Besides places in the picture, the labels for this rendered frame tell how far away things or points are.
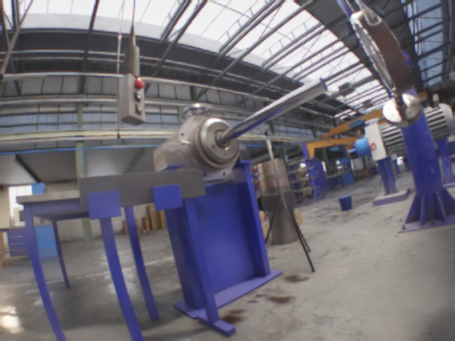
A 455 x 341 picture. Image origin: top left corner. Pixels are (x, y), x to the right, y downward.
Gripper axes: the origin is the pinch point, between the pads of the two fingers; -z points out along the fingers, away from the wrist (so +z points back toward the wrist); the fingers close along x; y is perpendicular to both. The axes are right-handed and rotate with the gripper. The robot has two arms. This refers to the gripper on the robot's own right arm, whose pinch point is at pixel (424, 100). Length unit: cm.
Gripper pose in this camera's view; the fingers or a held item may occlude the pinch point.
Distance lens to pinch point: 119.5
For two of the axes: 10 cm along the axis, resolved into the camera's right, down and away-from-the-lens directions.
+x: 6.7, 6.0, 4.3
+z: 7.0, -3.3, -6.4
